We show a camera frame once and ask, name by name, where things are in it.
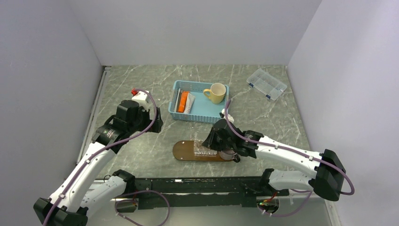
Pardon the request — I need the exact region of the clear acrylic toothbrush holder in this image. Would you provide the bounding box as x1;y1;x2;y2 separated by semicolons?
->
193;140;217;157

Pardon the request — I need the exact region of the brown wooden oval tray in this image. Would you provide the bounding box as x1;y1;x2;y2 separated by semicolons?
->
172;140;228;162

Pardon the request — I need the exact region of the light blue plastic basket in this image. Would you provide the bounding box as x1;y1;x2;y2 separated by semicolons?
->
168;80;229;124

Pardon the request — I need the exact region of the purple ceramic mug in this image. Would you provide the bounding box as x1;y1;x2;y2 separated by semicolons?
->
218;150;240;163

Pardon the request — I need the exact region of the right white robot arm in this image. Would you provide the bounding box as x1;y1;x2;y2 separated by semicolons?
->
202;119;347;202

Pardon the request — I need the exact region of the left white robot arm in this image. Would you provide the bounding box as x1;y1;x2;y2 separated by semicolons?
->
33;100;163;226

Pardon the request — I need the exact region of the orange capped toothpaste tube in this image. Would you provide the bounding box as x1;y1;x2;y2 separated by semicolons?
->
177;91;189;113

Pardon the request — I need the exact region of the yellow ceramic mug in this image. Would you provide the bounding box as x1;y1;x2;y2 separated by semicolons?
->
203;83;227;104

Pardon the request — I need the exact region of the clear plastic compartment box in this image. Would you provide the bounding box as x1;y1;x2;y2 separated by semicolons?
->
247;68;287;101

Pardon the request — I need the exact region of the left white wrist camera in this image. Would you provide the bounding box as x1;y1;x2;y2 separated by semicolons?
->
131;89;150;110

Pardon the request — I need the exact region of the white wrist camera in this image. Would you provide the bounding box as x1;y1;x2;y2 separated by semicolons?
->
131;89;150;110
219;109;234;123

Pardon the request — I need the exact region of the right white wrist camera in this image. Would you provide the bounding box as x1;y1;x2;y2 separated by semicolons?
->
219;109;234;123

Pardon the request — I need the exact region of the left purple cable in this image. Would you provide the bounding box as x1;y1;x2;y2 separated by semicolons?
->
42;89;157;226

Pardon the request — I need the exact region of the purple cable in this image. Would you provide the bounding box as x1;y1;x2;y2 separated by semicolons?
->
42;89;157;226
224;98;355;196

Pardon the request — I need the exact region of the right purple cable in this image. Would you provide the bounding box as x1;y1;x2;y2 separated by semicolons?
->
224;98;355;196

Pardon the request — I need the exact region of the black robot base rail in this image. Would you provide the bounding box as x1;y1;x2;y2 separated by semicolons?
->
117;176;289;210

